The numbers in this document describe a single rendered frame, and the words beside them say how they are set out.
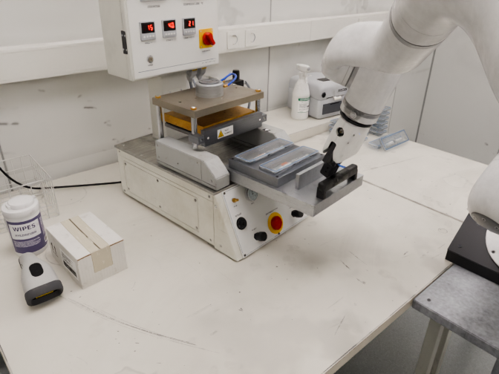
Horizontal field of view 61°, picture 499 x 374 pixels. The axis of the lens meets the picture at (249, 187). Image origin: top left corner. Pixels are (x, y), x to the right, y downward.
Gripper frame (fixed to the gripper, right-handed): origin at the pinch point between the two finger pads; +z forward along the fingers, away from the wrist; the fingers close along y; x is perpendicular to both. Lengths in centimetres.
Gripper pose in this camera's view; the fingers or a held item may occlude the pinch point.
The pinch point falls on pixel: (329, 168)
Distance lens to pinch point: 102.7
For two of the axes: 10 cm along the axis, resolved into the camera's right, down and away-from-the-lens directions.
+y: 6.8, -3.3, 6.6
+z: -2.7, 7.2, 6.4
